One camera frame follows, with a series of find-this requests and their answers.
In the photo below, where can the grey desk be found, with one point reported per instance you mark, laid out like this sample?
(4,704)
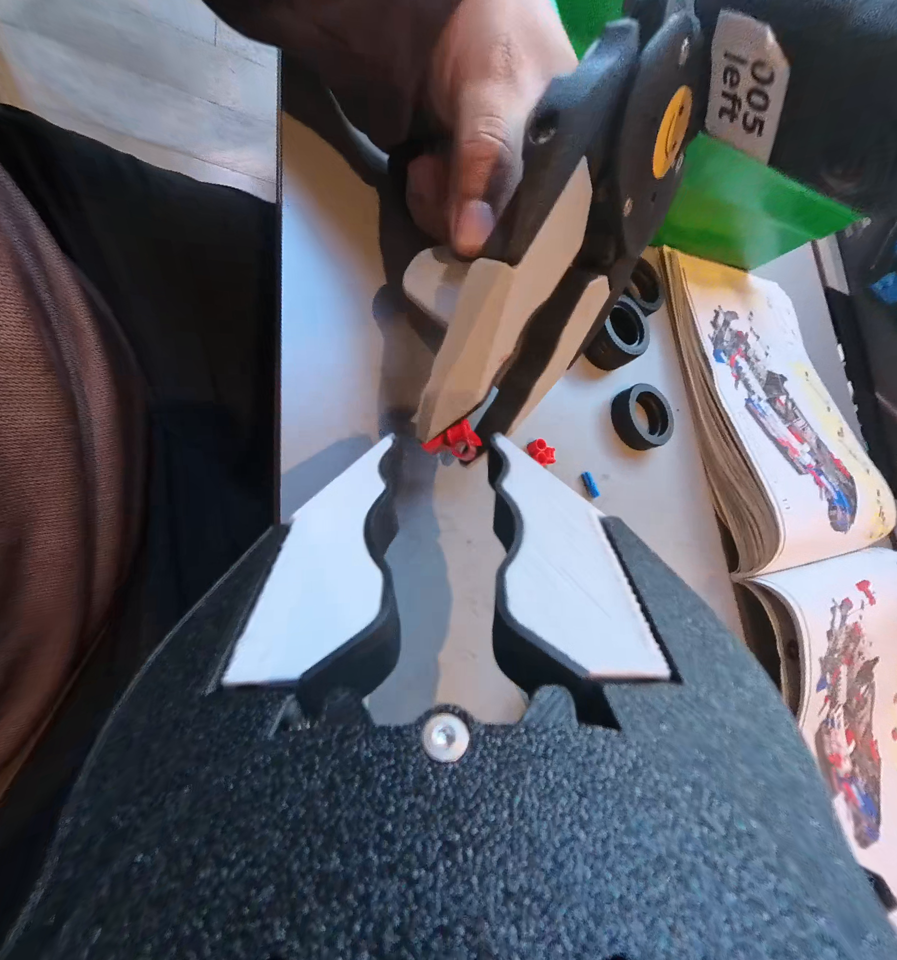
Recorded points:
(328,337)

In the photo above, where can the green plastic bin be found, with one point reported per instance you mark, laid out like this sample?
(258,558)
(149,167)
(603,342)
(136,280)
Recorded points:
(756,217)

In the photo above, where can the black toy car box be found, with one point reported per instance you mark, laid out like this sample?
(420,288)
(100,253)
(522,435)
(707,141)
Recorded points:
(883,360)

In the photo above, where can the person's left hand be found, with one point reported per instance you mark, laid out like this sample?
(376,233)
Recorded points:
(486,112)

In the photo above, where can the red double brick connector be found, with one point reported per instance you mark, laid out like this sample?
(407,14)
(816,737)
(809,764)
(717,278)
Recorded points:
(540,450)

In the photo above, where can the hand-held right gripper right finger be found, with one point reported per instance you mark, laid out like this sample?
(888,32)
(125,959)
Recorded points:
(583,600)

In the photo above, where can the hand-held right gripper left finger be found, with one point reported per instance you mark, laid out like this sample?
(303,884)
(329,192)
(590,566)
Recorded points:
(313,600)

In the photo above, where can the blue brick pin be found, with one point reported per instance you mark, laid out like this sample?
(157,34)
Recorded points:
(590,484)

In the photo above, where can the black rubber tyre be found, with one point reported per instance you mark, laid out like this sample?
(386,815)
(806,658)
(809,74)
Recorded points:
(606,352)
(625,427)
(652,292)

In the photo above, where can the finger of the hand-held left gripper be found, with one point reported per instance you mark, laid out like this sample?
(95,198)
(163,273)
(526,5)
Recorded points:
(478,330)
(576,322)

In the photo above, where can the open instruction booklet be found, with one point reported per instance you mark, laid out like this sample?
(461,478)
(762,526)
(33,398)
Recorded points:
(756,450)

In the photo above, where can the person's brown shirt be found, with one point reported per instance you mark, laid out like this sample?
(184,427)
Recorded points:
(36,450)

